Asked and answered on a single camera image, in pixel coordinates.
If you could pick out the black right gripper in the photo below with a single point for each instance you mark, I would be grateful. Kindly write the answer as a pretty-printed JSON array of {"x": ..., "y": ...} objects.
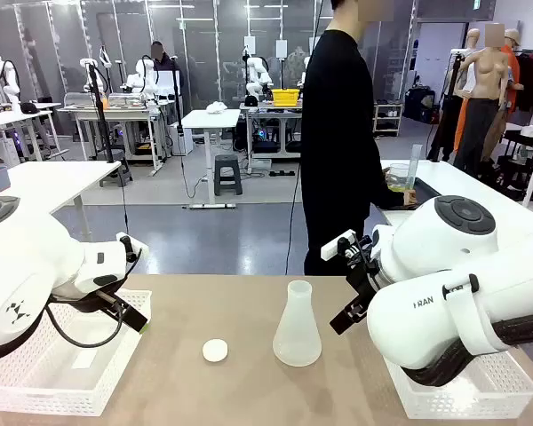
[{"x": 366, "y": 270}]

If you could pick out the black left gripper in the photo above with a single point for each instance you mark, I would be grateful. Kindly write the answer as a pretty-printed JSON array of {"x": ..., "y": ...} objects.
[{"x": 93, "y": 302}]

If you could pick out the translucent conical flask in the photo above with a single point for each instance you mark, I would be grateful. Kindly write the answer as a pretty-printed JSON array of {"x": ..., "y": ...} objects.
[{"x": 297, "y": 333}]

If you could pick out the white round flask cap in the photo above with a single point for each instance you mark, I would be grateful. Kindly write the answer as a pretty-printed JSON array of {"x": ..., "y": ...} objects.
[{"x": 215, "y": 350}]

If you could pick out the clear graduated cylinder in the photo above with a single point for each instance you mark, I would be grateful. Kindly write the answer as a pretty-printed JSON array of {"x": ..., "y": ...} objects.
[{"x": 416, "y": 164}]

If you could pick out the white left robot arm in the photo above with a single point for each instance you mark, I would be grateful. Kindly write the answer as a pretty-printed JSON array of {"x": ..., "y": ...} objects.
[{"x": 31, "y": 266}]

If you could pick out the person's right forearm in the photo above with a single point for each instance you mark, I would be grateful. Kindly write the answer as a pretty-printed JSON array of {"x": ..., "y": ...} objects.
[{"x": 382, "y": 195}]

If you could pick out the person's right hand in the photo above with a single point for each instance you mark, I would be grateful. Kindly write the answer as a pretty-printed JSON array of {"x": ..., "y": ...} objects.
[{"x": 410, "y": 198}]

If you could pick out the white perforated plastic basket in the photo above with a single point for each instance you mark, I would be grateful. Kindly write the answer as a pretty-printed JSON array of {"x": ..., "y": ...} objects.
[
  {"x": 471, "y": 395},
  {"x": 49, "y": 381}
]

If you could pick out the black plastic tray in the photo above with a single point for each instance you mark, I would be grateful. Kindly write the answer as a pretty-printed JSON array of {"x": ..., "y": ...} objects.
[{"x": 426, "y": 191}]

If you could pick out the white side table with box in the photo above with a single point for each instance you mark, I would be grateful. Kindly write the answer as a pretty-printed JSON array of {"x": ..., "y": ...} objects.
[{"x": 53, "y": 182}]

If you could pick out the grey plastic stool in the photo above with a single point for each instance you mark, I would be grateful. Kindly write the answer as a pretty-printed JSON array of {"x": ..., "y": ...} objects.
[{"x": 228, "y": 173}]

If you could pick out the person in black sweater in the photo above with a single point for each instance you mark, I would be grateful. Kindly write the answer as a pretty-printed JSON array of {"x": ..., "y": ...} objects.
[{"x": 333, "y": 133}]

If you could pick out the black tripod stand with base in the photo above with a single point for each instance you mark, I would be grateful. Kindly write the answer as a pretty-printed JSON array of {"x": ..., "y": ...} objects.
[{"x": 104, "y": 124}]

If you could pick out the white workbench with trays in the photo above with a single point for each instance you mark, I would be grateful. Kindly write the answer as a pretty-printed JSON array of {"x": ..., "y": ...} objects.
[{"x": 115, "y": 113}]

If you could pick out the wooden shoe rack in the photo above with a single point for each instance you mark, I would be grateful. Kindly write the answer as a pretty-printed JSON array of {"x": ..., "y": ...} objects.
[{"x": 387, "y": 120}]

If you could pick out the white background desk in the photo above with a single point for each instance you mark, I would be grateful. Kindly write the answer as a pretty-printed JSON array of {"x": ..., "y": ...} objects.
[{"x": 211, "y": 119}]

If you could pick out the black pole stand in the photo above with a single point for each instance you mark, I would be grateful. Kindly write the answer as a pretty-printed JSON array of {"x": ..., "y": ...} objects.
[{"x": 177, "y": 106}]

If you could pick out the white long office desk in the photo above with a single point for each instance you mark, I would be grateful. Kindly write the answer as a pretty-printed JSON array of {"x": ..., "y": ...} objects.
[{"x": 13, "y": 120}]

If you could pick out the black bag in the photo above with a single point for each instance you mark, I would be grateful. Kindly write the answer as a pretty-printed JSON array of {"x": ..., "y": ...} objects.
[{"x": 419, "y": 104}]

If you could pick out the white crumpled cloth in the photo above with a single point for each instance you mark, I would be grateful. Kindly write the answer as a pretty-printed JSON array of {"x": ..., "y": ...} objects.
[{"x": 216, "y": 107}]

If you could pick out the yellow plastic crate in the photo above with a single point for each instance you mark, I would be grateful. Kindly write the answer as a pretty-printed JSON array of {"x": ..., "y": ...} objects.
[{"x": 286, "y": 97}]

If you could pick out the white background robot with workbench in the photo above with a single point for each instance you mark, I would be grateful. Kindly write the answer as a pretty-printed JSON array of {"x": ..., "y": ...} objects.
[{"x": 143, "y": 77}]

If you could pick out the black slanted light stand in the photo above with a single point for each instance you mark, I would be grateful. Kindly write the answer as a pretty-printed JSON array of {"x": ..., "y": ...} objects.
[{"x": 448, "y": 102}]

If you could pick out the background person in dark clothes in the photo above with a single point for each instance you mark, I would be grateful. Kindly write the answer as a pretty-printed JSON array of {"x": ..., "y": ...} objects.
[{"x": 164, "y": 64}]

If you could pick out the white background robot by crate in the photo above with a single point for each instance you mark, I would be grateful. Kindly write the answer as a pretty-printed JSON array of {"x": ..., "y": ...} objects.
[{"x": 257, "y": 77}]

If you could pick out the bare mannequin in grey trousers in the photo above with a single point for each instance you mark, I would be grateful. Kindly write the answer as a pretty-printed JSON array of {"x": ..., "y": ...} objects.
[{"x": 484, "y": 89}]

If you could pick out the mannequin in orange clothes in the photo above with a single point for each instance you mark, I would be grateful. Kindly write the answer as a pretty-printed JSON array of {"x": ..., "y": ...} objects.
[{"x": 513, "y": 66}]

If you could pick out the white headless-look mannequin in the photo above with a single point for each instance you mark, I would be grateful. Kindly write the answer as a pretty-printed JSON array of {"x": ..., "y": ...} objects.
[{"x": 473, "y": 44}]

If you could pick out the metal frame table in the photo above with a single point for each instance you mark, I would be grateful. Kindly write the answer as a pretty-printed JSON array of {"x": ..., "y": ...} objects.
[{"x": 271, "y": 111}]

